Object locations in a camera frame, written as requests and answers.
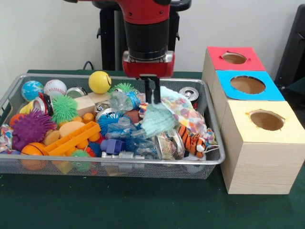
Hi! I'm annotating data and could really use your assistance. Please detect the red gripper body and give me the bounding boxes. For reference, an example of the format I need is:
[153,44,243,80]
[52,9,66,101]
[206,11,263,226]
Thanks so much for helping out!
[122,50,176,80]

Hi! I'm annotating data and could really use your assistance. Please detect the black flat panel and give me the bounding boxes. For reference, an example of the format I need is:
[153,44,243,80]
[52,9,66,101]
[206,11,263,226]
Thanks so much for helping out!
[274,4,305,84]

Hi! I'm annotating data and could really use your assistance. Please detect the shallow metal mesh bin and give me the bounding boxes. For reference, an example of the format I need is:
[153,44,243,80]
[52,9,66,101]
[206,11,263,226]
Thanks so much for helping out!
[0,73,226,179]

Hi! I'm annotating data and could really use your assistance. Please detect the yellow smiley ball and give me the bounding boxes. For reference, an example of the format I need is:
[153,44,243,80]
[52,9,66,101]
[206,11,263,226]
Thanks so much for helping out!
[88,71,112,94]

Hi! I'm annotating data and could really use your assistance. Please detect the dark green table cloth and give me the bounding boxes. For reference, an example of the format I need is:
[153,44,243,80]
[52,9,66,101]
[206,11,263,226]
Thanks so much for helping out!
[283,77,305,115]
[0,69,305,229]

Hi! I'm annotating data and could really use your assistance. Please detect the purple spiky ball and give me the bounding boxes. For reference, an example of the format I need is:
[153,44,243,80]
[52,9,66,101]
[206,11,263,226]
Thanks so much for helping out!
[11,108,57,151]

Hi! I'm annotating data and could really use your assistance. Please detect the mint green cloth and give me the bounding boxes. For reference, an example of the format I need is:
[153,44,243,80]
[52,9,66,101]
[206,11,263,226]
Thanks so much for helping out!
[142,85,178,138]

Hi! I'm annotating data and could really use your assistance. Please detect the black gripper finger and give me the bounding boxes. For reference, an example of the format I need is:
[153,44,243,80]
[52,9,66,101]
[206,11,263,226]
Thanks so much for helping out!
[152,76,161,104]
[144,76,153,104]

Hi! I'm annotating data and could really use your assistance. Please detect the white baseball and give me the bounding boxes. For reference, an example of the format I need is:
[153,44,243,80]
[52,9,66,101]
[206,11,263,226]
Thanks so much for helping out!
[43,79,67,98]

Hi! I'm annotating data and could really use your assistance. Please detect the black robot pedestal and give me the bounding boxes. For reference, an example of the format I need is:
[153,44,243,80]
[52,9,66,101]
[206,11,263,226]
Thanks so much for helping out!
[95,0,193,72]

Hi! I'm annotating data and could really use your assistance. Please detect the colourful polka-dot cloth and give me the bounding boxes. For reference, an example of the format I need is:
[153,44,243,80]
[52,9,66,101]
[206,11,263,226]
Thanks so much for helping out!
[162,89,218,146]

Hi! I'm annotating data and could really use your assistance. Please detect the wooden box with three holes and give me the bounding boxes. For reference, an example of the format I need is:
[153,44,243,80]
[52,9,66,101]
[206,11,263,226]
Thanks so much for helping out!
[201,46,305,195]

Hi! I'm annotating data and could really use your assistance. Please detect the orange striped tiger plush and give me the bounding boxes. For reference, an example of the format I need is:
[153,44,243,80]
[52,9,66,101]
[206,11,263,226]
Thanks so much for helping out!
[177,125,207,158]

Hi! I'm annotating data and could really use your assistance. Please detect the green tentacle puffer ball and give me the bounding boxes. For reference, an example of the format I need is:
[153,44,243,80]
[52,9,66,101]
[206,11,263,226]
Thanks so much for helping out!
[51,94,79,125]

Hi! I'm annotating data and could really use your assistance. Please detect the blue globe ball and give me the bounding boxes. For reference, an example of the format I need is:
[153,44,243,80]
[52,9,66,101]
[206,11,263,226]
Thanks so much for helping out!
[20,80,45,102]

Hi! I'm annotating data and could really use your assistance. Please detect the orange basketball toy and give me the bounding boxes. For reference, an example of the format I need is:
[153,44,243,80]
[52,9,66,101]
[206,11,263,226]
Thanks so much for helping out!
[20,142,48,171]

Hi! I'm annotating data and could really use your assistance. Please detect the orange plastic building block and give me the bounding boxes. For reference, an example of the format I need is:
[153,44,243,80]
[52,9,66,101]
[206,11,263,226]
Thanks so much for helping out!
[44,121,102,156]

